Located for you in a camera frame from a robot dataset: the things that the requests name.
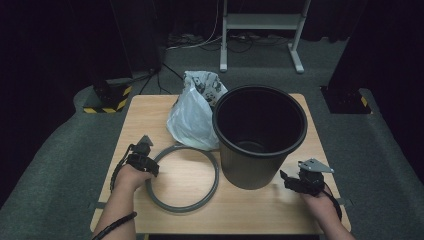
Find grey bin ring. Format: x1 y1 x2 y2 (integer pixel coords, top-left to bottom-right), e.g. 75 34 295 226
145 143 221 214

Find black floor cable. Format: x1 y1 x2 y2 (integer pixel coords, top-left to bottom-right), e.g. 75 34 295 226
138 62 188 96

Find white floor cable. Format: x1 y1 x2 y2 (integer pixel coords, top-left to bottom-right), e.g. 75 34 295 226
165 0 224 52

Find panda print trash bag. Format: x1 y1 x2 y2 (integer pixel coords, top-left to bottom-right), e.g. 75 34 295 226
166 70 230 152

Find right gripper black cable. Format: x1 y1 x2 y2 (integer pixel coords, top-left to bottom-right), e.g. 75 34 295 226
321 183 344 222

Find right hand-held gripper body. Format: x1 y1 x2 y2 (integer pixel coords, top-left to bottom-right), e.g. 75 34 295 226
297 158 335 197

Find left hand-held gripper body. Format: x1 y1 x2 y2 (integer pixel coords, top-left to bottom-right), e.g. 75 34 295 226
125 134 158 172

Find dark grey trash bin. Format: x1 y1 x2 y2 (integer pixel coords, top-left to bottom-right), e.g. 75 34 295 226
212 84 309 191

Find white metal stand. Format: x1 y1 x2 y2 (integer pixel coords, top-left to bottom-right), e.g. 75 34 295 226
219 0 313 74

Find person's right hand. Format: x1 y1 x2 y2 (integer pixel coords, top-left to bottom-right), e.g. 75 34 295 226
300 190 342 225

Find person's left hand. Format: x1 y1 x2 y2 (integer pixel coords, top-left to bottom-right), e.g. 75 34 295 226
113 163 155 198

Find black stand with striped base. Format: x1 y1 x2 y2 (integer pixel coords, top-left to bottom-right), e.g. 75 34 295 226
320 85 374 115
82 77 133 115

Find bundle of floor cables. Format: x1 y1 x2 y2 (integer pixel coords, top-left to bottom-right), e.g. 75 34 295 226
166 31 292 54

